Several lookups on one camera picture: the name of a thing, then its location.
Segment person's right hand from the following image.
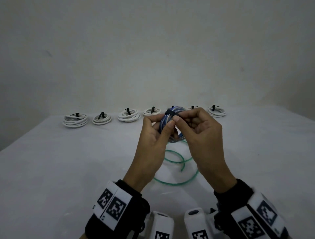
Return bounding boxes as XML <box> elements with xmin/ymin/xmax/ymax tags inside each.
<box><xmin>172</xmin><ymin>107</ymin><xmax>238</xmax><ymax>194</ymax></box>

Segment person's left hand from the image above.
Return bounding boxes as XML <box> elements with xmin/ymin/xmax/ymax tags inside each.
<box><xmin>123</xmin><ymin>114</ymin><xmax>176</xmax><ymax>193</ymax></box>

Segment blue cable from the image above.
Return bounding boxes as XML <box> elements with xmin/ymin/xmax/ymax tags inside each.
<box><xmin>159</xmin><ymin>106</ymin><xmax>187</xmax><ymax>143</ymax></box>

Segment green plastic tube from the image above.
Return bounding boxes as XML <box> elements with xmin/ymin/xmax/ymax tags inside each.
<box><xmin>153</xmin><ymin>140</ymin><xmax>199</xmax><ymax>186</ymax></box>

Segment black left wrist band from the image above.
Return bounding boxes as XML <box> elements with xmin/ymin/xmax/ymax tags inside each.
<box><xmin>85</xmin><ymin>179</ymin><xmax>151</xmax><ymax>239</ymax></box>

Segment black wrist band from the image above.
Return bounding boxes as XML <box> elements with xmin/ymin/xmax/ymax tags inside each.
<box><xmin>85</xmin><ymin>179</ymin><xmax>151</xmax><ymax>239</ymax></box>
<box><xmin>213</xmin><ymin>179</ymin><xmax>290</xmax><ymax>239</ymax></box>

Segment black right wrist band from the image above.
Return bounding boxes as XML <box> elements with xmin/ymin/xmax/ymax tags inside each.
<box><xmin>213</xmin><ymin>179</ymin><xmax>290</xmax><ymax>239</ymax></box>

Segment white left marker plate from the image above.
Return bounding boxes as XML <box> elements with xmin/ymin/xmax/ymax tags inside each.
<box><xmin>93</xmin><ymin>181</ymin><xmax>133</xmax><ymax>221</ymax></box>

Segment white marker plate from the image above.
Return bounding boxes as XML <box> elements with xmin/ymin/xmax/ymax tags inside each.
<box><xmin>231</xmin><ymin>192</ymin><xmax>286</xmax><ymax>239</ymax></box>
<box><xmin>93</xmin><ymin>181</ymin><xmax>133</xmax><ymax>221</ymax></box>

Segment white right marker plate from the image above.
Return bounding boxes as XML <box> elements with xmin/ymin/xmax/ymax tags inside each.
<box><xmin>231</xmin><ymin>192</ymin><xmax>286</xmax><ymax>239</ymax></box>

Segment row of white cable coils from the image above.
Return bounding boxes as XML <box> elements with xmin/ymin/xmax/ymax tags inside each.
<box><xmin>63</xmin><ymin>105</ymin><xmax>227</xmax><ymax>129</ymax></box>

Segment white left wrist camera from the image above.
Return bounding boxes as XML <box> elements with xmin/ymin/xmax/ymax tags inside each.
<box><xmin>145</xmin><ymin>211</ymin><xmax>175</xmax><ymax>239</ymax></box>

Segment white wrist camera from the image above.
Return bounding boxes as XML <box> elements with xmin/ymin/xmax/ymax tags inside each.
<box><xmin>184</xmin><ymin>208</ymin><xmax>217</xmax><ymax>239</ymax></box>
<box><xmin>145</xmin><ymin>211</ymin><xmax>175</xmax><ymax>239</ymax></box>

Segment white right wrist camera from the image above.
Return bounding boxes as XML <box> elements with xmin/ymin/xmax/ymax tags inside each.
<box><xmin>184</xmin><ymin>208</ymin><xmax>217</xmax><ymax>239</ymax></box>

